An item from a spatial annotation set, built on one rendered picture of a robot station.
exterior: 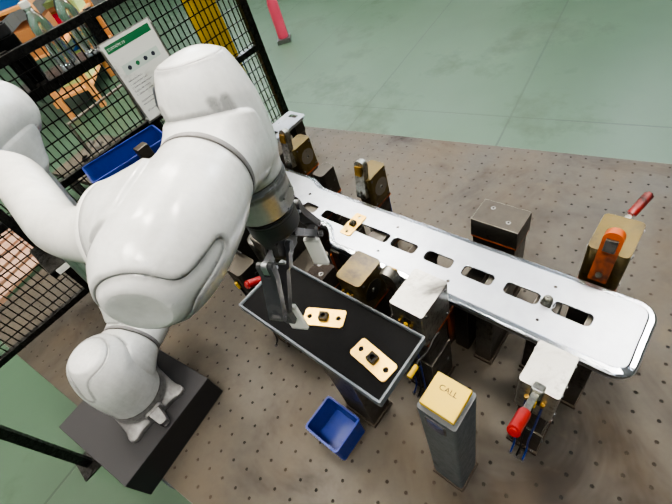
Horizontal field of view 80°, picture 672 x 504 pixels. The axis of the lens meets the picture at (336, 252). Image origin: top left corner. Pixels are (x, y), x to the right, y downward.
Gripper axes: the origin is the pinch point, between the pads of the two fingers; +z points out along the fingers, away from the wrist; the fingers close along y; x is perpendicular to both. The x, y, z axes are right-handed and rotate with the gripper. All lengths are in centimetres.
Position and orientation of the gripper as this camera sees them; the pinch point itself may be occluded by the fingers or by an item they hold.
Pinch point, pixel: (310, 289)
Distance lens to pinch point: 70.1
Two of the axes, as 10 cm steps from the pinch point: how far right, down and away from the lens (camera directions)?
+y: 2.4, -7.7, 5.9
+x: -9.4, -0.3, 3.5
